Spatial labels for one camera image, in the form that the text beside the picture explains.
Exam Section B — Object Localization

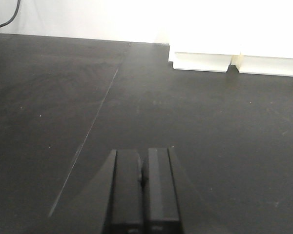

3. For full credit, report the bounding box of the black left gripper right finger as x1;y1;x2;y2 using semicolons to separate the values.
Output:
143;148;200;234

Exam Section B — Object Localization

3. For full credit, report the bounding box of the white box middle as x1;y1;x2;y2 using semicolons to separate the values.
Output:
230;55;293;77

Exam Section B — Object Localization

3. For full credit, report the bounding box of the black cable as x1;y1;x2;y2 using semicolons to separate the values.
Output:
0;0;21;30

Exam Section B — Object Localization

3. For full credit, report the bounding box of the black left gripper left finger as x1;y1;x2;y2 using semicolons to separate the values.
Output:
70;150;144;234

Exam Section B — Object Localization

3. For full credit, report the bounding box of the white box left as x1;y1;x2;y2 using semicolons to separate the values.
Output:
168;45;232;73

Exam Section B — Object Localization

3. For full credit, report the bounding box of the white box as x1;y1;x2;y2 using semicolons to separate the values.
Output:
230;55;293;77
168;45;232;73

